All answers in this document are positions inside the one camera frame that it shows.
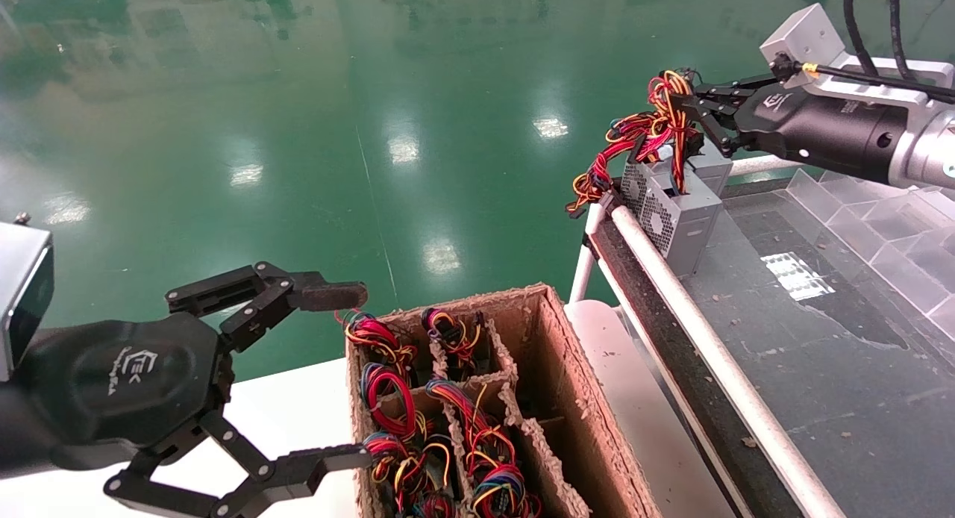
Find power supply with coloured wires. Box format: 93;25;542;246
470;462;542;518
427;378;516;466
565;139;659;214
606;111;736;199
640;69;723;278
345;314;419;373
358;432;456;518
422;307;486;369
362;363;433;440

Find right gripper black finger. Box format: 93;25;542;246
674;94;748;157
688;74;782;107

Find black cable with yellow tag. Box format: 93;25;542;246
776;55;955;104

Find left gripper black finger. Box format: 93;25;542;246
103;411;372;518
166;262;369;353

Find brown cardboard box with dividers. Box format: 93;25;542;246
345;283;661;518

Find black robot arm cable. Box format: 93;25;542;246
843;0;877;56
886;0;909;60

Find clear acrylic divider tray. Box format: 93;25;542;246
787;167;955;340

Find white pipe leg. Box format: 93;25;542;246
569;205;607;304

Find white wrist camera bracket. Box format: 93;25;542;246
810;52;955;108

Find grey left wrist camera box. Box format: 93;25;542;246
0;221;54;384

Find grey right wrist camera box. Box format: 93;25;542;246
760;3;848;75

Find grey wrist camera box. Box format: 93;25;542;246
760;3;848;75
0;221;54;384

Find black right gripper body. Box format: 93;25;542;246
735;84;909;184

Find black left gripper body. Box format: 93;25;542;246
19;314;234;471

